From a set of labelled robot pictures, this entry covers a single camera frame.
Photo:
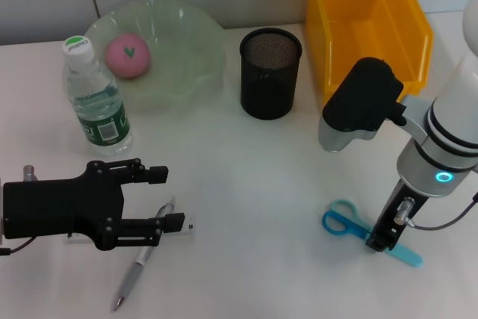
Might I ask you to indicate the clear plastic ruler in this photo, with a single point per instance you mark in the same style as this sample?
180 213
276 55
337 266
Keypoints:
190 227

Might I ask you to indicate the grey white ballpoint pen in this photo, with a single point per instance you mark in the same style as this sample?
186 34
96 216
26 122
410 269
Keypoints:
130 278

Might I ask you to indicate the blue scissors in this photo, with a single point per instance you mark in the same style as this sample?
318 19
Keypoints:
409 257

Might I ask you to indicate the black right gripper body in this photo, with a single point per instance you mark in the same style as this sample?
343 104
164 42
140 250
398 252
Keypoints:
396 214

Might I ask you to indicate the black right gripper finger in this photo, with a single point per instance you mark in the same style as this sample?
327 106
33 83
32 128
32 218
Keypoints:
379 242

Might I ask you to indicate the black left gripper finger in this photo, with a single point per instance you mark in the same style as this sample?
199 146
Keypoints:
158 174
174 222

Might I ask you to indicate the pink peach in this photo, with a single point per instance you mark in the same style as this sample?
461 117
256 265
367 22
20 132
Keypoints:
125 63

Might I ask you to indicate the green glass fruit bowl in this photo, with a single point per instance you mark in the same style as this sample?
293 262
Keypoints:
179 72

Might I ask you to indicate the gripper metal plug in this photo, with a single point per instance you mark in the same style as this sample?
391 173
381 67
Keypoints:
403 212
30 173

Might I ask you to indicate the yellow plastic bin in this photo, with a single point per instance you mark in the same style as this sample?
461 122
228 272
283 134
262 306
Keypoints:
373 16

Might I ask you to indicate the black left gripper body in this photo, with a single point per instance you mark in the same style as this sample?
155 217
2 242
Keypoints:
56 207

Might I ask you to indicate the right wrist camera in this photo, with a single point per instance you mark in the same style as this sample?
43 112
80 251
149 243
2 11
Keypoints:
362 95

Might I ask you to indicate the clear plastic water bottle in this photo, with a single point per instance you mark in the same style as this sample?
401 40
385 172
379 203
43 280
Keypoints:
97 110

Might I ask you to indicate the black mesh pen holder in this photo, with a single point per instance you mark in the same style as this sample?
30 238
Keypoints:
267 87

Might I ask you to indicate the right gripper metal plug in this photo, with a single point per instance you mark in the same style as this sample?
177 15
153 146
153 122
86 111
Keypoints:
403 212

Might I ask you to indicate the left gripper metal plug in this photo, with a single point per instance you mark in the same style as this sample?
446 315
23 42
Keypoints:
30 173

